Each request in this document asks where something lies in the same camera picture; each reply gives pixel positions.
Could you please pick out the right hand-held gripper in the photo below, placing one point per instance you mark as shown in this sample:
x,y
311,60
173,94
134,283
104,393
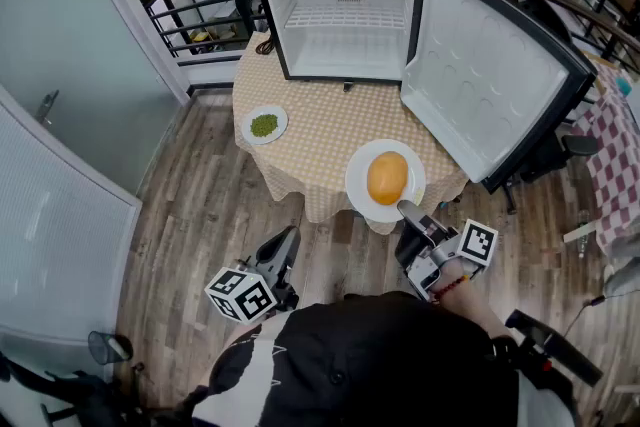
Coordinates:
x,y
430,245

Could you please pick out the red checkered tablecloth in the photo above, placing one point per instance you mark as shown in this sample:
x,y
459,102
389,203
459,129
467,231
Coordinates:
x,y
615,165

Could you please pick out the white ribbed panel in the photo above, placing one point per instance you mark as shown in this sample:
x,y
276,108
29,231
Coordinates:
x,y
50,240

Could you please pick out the person's right forearm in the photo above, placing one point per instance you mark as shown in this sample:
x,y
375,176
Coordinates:
x,y
472,310

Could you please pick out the white plate of beans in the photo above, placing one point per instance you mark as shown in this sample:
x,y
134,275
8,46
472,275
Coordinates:
x,y
247,132

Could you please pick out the pile of green beans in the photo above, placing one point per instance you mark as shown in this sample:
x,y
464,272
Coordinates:
x,y
264,125

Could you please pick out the orange fruit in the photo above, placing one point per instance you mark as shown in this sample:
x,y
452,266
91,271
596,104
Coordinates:
x,y
387,177

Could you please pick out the frosted glass door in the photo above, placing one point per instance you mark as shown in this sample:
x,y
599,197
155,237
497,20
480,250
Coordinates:
x,y
75,40

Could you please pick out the person's left forearm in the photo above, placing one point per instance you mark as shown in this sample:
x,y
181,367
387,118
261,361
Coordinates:
x,y
237,334

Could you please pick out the black railing with wooden handrail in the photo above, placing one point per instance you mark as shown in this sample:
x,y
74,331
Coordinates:
x,y
239,0

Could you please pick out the person's black and white shirt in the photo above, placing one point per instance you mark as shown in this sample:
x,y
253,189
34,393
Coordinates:
x,y
375,355

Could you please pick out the black mini fridge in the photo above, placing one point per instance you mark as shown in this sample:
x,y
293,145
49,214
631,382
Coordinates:
x,y
350,40

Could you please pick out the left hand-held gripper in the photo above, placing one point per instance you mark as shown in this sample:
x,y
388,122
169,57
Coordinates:
x,y
240,295

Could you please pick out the person's right hand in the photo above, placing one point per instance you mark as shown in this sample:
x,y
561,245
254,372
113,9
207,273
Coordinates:
x,y
450,274

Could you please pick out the black office chair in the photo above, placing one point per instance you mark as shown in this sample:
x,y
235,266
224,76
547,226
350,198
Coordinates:
x,y
580,145

